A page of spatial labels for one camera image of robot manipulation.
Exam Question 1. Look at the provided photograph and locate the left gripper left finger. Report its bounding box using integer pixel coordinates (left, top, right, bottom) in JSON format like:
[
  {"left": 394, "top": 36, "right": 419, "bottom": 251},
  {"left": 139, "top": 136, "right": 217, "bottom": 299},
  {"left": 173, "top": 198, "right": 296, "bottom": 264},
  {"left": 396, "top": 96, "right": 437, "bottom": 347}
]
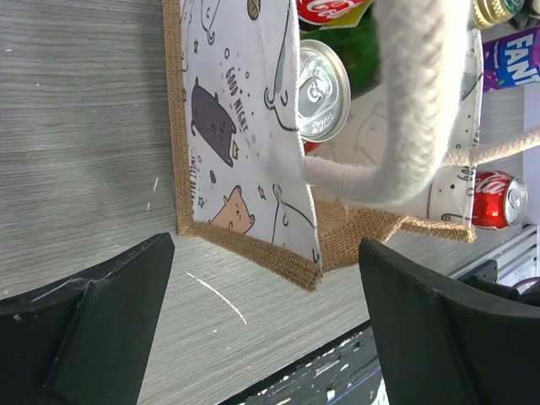
[{"left": 1, "top": 233, "right": 175, "bottom": 404}]

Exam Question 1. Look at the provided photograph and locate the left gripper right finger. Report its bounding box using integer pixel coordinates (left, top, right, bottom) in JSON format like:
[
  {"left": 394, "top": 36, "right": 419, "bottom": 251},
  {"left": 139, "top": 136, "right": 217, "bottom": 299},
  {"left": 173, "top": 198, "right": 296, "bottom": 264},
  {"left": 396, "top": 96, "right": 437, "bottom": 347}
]
[{"left": 359, "top": 239, "right": 539, "bottom": 404}]

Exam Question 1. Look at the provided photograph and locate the red cola can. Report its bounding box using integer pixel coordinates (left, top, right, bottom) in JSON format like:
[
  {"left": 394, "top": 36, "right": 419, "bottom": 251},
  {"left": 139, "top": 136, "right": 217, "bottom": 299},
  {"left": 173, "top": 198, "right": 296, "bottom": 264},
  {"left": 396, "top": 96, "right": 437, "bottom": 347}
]
[
  {"left": 472, "top": 170, "right": 527, "bottom": 230},
  {"left": 297, "top": 39, "right": 351, "bottom": 154}
]

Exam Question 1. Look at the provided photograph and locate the purple soda can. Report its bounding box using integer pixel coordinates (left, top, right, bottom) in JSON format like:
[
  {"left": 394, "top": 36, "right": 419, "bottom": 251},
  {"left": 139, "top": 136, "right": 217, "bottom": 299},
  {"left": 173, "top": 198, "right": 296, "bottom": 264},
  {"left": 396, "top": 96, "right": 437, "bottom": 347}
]
[{"left": 483, "top": 27, "right": 539, "bottom": 93}]

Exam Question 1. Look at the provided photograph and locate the green glass bottle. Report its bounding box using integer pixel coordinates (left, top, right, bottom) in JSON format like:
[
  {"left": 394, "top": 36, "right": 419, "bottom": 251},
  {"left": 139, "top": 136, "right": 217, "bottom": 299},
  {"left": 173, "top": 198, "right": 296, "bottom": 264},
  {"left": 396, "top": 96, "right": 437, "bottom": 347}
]
[{"left": 299, "top": 1, "right": 529, "bottom": 99}]

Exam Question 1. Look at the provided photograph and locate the glass cola bottle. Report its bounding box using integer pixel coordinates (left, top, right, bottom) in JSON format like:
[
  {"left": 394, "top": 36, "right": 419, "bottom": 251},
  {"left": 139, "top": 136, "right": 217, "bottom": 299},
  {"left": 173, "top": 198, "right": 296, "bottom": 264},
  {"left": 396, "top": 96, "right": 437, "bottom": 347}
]
[{"left": 296, "top": 0, "right": 370, "bottom": 25}]

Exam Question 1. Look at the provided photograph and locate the red cola can front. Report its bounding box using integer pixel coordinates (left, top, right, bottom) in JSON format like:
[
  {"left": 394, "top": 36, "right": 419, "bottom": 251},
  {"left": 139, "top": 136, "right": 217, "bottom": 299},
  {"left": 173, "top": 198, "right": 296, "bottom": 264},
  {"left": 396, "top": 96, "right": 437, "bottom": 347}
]
[{"left": 472, "top": 170, "right": 527, "bottom": 230}]

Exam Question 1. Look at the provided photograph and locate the aluminium frame rail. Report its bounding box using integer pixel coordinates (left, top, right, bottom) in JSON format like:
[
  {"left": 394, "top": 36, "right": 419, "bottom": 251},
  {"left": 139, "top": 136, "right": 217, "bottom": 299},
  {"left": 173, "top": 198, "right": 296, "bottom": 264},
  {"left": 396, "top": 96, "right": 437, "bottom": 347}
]
[{"left": 450, "top": 224, "right": 539, "bottom": 286}]

